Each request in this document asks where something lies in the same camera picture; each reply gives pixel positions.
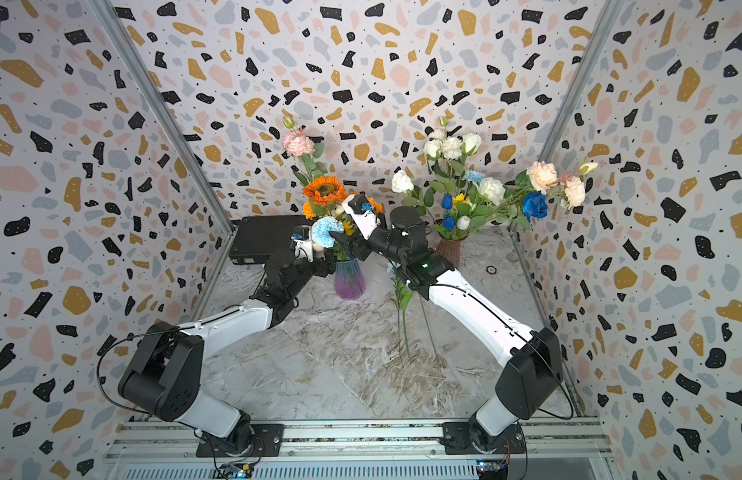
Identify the blue rose right bouquet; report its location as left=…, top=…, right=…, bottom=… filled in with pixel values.
left=522, top=191, right=549, bottom=221

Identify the peach carnation stem right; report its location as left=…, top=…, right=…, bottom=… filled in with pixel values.
left=515, top=161, right=599, bottom=210

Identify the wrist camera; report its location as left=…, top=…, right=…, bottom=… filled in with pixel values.
left=291, top=225, right=314, bottom=262
left=342, top=194, right=381, bottom=240

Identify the orange marigold flower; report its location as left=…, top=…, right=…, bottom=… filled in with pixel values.
left=302, top=201, right=317, bottom=220

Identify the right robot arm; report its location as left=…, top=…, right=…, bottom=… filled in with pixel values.
left=331, top=195, right=563, bottom=453

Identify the brown ribbed glass vase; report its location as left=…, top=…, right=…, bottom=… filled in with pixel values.
left=437, top=235, right=464, bottom=269

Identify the purple ribbed glass vase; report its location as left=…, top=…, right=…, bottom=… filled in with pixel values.
left=333, top=258, right=366, bottom=300

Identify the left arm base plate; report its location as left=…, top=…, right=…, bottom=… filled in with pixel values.
left=196, top=423, right=285, bottom=460

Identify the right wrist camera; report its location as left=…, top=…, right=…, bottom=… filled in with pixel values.
left=342, top=194, right=381, bottom=240

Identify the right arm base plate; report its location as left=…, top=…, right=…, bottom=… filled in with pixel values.
left=439, top=421, right=527, bottom=455

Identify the aluminium front rail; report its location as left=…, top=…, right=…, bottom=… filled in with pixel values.
left=101, top=417, right=621, bottom=479

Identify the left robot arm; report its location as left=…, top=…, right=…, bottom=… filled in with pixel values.
left=118, top=248, right=337, bottom=453

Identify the pink carnation stem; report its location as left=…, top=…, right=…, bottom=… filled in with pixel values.
left=282, top=116, right=327, bottom=186

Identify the white flower bouquet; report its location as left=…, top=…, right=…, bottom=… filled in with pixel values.
left=391, top=117, right=526, bottom=241

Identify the small blue tulip flower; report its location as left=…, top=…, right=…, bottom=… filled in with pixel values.
left=395, top=278, right=414, bottom=356

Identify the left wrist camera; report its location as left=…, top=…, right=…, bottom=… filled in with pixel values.
left=291, top=225, right=314, bottom=262

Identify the black rectangular case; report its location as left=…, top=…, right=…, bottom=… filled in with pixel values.
left=229, top=215, right=313, bottom=265

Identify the large orange gerbera flower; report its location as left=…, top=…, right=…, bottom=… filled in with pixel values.
left=303, top=176, right=348, bottom=206

